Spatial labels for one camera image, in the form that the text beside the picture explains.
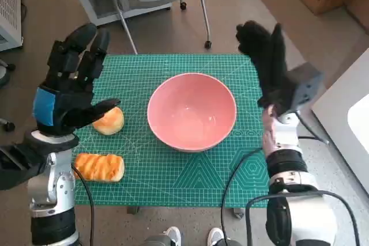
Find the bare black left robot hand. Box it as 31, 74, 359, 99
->
32, 22, 121, 137

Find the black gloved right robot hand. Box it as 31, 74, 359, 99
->
235, 20, 295, 114

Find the round bread bun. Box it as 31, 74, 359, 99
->
92, 107, 125, 136

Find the long striped bread loaf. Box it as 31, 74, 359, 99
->
73, 153, 126, 183

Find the pink bowl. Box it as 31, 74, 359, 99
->
146, 73, 238, 153

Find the green cutting mat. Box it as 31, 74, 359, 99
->
70, 53, 270, 209

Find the plain cardboard box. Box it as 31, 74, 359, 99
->
344, 0, 369, 32

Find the white perforated cabinet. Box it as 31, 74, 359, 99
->
0, 0, 24, 52

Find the white shoe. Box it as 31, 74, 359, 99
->
165, 225, 182, 246
208, 227, 225, 246

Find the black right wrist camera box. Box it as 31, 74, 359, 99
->
288, 62, 325, 114

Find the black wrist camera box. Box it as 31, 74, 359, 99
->
288, 62, 325, 114
0, 142, 50, 191

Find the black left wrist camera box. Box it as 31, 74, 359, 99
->
0, 142, 50, 191

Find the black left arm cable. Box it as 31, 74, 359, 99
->
71, 165, 96, 246

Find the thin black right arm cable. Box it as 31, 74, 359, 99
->
220, 147, 266, 246

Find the thick black looped cable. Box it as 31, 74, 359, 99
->
244, 190, 361, 246

